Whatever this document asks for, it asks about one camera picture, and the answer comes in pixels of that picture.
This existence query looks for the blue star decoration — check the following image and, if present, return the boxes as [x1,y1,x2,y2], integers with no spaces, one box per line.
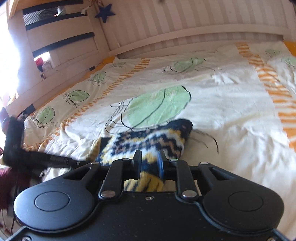
[95,3,115,24]

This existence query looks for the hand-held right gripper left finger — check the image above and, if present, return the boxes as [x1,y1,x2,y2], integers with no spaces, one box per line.
[62,149,142,200]

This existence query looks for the leaf print duvet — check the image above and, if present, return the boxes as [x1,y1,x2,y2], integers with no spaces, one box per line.
[22,42,296,202]

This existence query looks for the white wooden bed frame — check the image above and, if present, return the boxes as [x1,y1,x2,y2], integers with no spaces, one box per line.
[6,0,296,116]

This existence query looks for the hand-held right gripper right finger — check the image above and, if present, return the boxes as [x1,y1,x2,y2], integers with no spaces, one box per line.
[157,150,237,201]

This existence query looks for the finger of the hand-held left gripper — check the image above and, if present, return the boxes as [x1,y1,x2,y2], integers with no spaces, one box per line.
[22,151,92,170]

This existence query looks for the yellow bed sheet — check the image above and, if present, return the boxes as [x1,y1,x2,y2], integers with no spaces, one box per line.
[91,41,296,73]

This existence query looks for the patterned knit sweater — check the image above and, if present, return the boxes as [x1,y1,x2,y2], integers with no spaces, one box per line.
[89,118,193,193]

